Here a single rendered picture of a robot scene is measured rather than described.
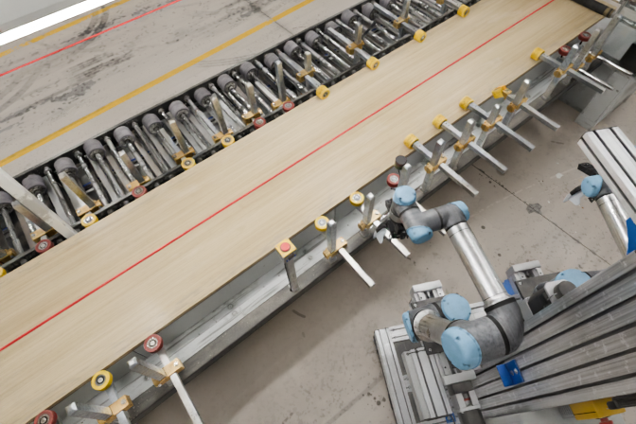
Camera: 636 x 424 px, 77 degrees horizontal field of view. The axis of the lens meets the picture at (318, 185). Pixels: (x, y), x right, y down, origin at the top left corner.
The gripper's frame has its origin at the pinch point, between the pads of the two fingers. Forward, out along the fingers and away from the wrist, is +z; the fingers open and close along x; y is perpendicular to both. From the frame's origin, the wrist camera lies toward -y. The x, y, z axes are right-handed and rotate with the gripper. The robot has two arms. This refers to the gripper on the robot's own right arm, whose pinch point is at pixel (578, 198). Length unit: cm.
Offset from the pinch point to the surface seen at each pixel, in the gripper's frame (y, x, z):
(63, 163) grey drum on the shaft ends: -110, -257, 46
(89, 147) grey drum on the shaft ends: -120, -243, 46
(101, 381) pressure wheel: 25, -218, 41
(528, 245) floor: -28, 50, 132
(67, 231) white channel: -55, -243, 39
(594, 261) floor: -7, 91, 132
